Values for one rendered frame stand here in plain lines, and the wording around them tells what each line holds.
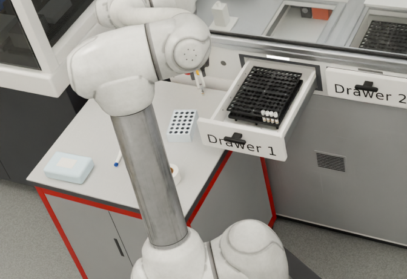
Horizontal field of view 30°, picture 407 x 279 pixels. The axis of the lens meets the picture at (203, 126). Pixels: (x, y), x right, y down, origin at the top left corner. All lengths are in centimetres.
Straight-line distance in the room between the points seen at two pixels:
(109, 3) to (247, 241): 79
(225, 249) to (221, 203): 73
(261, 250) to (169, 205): 25
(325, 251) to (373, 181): 46
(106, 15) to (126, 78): 58
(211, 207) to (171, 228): 70
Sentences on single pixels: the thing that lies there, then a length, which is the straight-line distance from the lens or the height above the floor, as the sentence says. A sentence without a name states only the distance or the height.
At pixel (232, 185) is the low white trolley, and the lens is 267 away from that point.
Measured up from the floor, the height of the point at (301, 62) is 93.
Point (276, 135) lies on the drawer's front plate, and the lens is 229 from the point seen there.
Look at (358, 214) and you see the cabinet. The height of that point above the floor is 20.
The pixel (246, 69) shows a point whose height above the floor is 88.
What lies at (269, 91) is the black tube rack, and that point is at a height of 90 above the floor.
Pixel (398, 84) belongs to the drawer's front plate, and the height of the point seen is 91.
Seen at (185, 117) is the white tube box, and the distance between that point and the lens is 263.
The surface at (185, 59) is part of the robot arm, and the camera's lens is 161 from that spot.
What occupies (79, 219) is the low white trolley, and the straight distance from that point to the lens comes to 273.
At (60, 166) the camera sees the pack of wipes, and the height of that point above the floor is 80.
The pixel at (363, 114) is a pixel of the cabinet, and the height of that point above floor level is 74.
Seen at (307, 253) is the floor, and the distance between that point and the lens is 315.
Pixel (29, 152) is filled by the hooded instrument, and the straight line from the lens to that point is 344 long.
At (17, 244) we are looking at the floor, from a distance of 357.
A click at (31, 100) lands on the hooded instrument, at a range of 313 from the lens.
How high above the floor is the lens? 252
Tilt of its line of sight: 42 degrees down
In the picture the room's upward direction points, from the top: 15 degrees counter-clockwise
